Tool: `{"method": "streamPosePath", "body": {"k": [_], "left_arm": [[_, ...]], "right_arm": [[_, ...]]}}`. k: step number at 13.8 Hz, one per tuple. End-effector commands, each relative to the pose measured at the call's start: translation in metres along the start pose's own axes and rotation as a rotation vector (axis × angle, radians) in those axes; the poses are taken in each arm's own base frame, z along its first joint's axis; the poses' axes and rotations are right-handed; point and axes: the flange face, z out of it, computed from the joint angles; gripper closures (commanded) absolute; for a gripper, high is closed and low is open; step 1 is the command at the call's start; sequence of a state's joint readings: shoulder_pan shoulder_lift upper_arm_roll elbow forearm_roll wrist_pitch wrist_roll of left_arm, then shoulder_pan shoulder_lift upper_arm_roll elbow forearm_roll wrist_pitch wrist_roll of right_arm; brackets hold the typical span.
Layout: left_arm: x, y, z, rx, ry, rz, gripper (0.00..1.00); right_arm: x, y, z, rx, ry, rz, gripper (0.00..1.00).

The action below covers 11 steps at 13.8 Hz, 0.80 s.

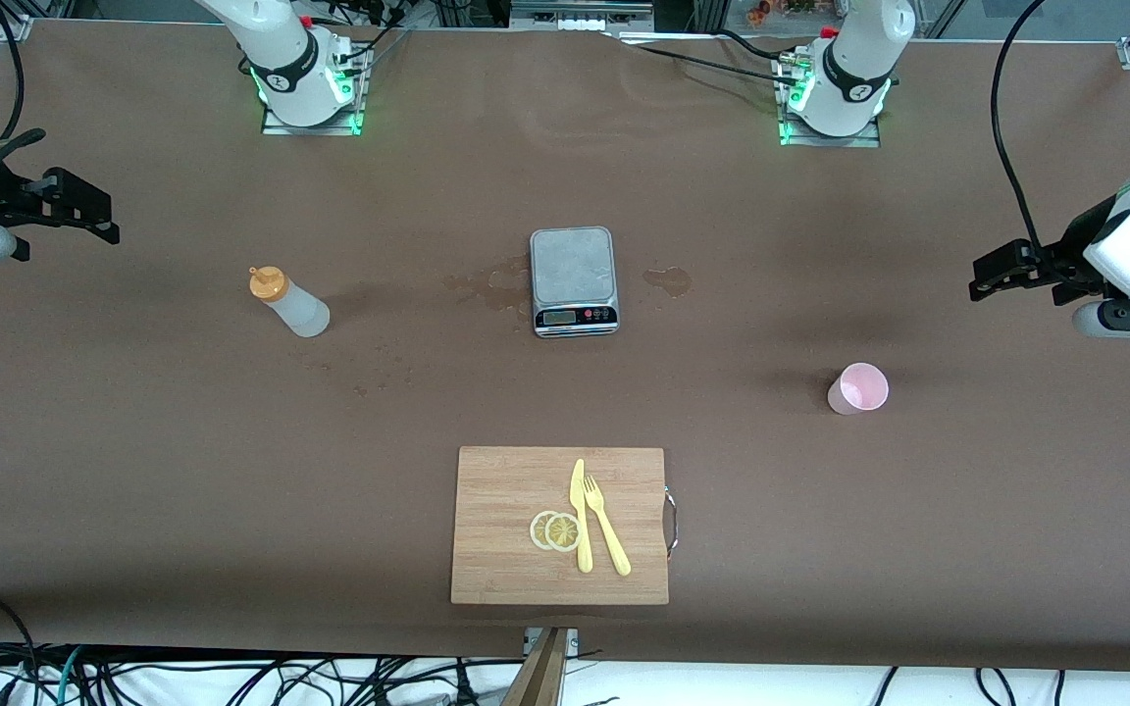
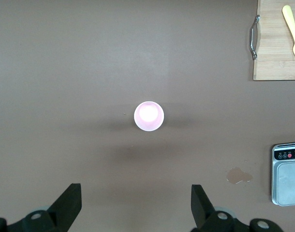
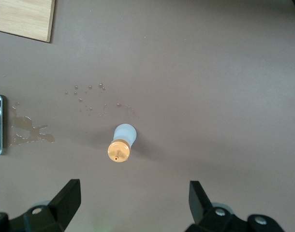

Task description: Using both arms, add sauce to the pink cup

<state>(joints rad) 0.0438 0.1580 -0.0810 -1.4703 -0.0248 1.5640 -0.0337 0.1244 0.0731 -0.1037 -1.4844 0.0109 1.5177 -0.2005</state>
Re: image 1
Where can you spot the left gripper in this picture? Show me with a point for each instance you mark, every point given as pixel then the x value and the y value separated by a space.
pixel 1067 251

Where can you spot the pink plastic cup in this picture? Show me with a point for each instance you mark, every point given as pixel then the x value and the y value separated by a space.
pixel 854 390

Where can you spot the translucent sauce bottle orange cap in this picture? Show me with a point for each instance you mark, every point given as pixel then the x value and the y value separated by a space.
pixel 300 312

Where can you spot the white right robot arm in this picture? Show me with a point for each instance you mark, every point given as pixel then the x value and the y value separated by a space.
pixel 281 59

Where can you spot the liquid spill puddle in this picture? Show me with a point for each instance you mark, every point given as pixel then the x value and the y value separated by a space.
pixel 496 289
pixel 668 281

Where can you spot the silver digital kitchen scale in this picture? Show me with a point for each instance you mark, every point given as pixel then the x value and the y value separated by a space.
pixel 573 265

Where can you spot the yellow plastic fork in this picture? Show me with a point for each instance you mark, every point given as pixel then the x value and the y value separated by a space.
pixel 612 544

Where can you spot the grey metal box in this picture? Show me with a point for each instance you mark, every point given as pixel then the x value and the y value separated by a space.
pixel 580 15

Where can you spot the yellow plastic knife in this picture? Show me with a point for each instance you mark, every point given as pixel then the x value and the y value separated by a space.
pixel 583 544

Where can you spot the yellow lemon slice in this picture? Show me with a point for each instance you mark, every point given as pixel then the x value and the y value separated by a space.
pixel 565 532
pixel 537 530

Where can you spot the bamboo cutting board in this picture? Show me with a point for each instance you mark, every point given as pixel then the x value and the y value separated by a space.
pixel 496 529

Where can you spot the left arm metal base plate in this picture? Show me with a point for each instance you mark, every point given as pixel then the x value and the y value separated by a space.
pixel 840 141

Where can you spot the small metal bracket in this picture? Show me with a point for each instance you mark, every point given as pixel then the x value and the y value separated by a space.
pixel 571 639

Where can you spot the wooden post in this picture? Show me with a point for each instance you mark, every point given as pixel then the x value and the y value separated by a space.
pixel 538 681

